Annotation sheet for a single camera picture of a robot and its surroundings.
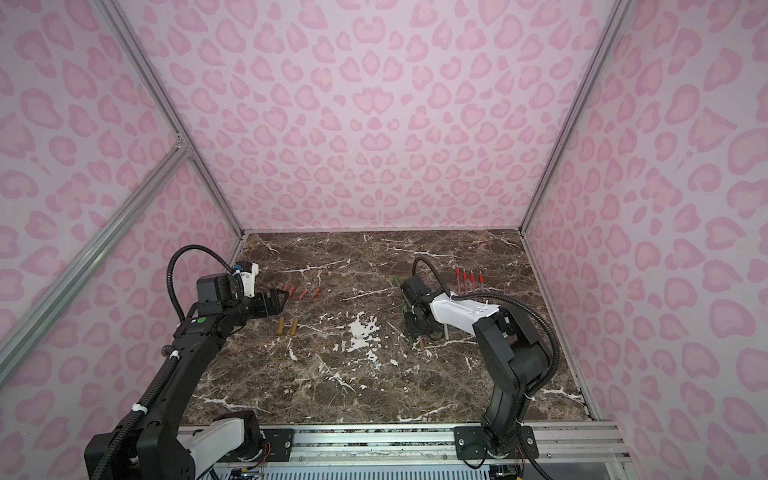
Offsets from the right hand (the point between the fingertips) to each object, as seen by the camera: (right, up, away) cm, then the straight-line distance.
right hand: (416, 326), depth 92 cm
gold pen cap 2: (-38, -1, +2) cm, 38 cm away
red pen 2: (+20, +14, +12) cm, 27 cm away
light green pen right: (+9, -1, 0) cm, 9 cm away
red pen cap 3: (-33, +10, +11) cm, 37 cm away
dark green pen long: (-6, +14, +12) cm, 19 cm away
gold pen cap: (-43, 0, +2) cm, 43 cm away
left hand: (-40, +12, -10) cm, 43 cm away
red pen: (+16, +15, +14) cm, 26 cm away
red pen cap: (-44, +11, +11) cm, 47 cm away
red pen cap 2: (-42, +11, +11) cm, 44 cm away
